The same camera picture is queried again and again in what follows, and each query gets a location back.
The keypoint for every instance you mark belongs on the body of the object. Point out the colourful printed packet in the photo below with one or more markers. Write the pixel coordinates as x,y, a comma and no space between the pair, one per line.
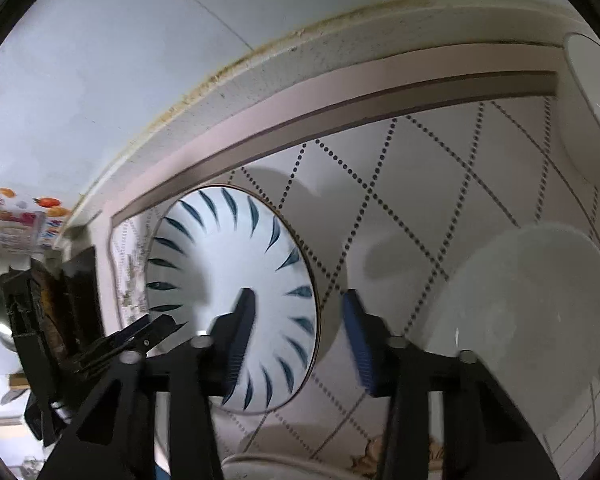
19,225

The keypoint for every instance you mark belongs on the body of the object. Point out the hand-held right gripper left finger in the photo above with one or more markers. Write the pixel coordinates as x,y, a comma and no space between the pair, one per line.
240,342

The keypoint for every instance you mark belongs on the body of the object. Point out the black box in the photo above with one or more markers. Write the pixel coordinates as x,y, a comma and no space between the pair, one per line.
82,290

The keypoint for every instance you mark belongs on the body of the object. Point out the white plate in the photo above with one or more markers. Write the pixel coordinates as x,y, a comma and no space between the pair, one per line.
290,467

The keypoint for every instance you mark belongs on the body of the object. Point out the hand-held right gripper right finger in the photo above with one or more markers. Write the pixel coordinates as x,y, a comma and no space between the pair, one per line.
360,347

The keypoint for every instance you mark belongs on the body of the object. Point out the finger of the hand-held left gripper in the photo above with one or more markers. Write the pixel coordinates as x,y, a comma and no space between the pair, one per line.
147,332
99,356

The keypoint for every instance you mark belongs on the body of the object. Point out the white plastic container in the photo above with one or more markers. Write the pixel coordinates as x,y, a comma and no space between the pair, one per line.
590,90

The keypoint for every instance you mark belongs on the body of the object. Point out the white bowl blue leaf pattern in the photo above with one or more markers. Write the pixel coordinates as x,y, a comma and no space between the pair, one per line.
214,270

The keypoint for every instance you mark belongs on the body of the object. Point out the plain white bowl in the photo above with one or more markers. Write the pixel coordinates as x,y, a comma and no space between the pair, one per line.
530,300

